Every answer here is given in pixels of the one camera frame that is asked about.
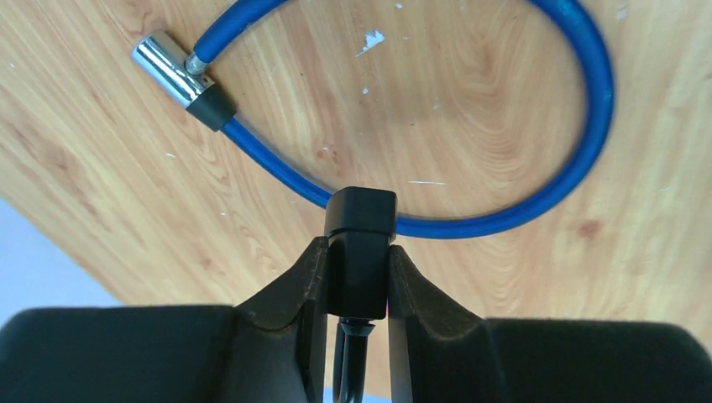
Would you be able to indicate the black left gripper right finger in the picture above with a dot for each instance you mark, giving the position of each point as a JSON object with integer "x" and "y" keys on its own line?
{"x": 442, "y": 352}

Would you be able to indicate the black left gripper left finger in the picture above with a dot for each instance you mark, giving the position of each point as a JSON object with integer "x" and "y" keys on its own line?
{"x": 270, "y": 348}

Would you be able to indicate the blue cable lock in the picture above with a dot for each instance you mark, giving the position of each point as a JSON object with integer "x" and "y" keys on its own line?
{"x": 183, "y": 76}

